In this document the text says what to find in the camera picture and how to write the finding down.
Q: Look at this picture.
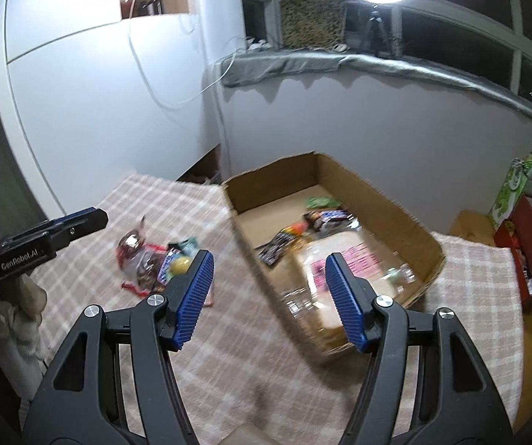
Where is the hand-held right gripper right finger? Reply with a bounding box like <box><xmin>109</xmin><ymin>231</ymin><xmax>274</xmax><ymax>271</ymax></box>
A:
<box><xmin>324</xmin><ymin>253</ymin><xmax>517</xmax><ymax>445</ymax></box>

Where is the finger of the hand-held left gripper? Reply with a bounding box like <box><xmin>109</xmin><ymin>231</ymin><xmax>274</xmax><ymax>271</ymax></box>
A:
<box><xmin>39</xmin><ymin>207</ymin><xmax>109</xmax><ymax>253</ymax></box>

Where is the beige cloth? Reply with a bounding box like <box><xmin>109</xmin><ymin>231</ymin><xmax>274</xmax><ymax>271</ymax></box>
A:
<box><xmin>0</xmin><ymin>278</ymin><xmax>49</xmax><ymax>381</ymax></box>

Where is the green gift bag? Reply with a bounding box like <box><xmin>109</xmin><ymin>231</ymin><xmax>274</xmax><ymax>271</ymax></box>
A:
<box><xmin>491</xmin><ymin>151</ymin><xmax>532</xmax><ymax>230</ymax></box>

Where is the black tripod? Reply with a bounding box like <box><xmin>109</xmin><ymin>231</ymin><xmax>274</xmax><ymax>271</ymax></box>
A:
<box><xmin>361</xmin><ymin>7</ymin><xmax>393</xmax><ymax>56</ymax></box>

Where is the red cardboard box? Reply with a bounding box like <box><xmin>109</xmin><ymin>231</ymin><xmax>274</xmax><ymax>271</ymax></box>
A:
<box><xmin>493</xmin><ymin>196</ymin><xmax>532</xmax><ymax>307</ymax></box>

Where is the white cable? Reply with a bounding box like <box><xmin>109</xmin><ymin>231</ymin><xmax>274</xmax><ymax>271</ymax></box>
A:
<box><xmin>128</xmin><ymin>0</ymin><xmax>249</xmax><ymax>110</ymax></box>

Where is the black striped snack wrapper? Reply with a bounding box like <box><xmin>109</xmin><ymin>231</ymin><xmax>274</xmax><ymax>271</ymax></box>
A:
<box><xmin>254</xmin><ymin>229</ymin><xmax>295</xmax><ymax>268</ymax></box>

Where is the white framed window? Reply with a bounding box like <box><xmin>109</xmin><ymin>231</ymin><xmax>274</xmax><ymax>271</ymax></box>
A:
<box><xmin>238</xmin><ymin>0</ymin><xmax>532</xmax><ymax>126</ymax></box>

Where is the dark chocolate bar white print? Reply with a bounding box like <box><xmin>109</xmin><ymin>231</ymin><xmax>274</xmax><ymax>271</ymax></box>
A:
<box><xmin>303</xmin><ymin>211</ymin><xmax>356</xmax><ymax>233</ymax></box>

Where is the patterned cushion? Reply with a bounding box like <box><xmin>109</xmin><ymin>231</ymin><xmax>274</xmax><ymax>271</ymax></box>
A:
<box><xmin>280</xmin><ymin>0</ymin><xmax>347</xmax><ymax>51</ymax></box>

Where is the small green snack packet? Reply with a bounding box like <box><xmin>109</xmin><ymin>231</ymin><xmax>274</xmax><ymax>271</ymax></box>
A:
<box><xmin>168</xmin><ymin>237</ymin><xmax>200</xmax><ymax>255</ymax></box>

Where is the sliced bread package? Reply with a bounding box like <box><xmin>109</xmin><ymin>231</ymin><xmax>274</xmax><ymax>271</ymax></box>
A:
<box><xmin>289</xmin><ymin>236</ymin><xmax>390</xmax><ymax>337</ymax></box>

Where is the grey windowsill cloth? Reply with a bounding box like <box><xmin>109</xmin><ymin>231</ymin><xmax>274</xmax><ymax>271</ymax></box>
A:
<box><xmin>221</xmin><ymin>50</ymin><xmax>532</xmax><ymax>133</ymax></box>

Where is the checkered tablecloth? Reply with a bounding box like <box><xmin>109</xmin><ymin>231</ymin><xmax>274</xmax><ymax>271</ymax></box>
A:
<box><xmin>16</xmin><ymin>174</ymin><xmax>526</xmax><ymax>445</ymax></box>

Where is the red candy packet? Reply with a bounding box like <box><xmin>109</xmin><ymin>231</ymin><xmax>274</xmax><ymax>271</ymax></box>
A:
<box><xmin>115</xmin><ymin>215</ymin><xmax>158</xmax><ymax>270</ymax></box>

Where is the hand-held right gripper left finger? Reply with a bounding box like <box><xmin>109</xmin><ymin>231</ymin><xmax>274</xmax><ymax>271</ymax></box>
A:
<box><xmin>22</xmin><ymin>249</ymin><xmax>216</xmax><ymax>445</ymax></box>

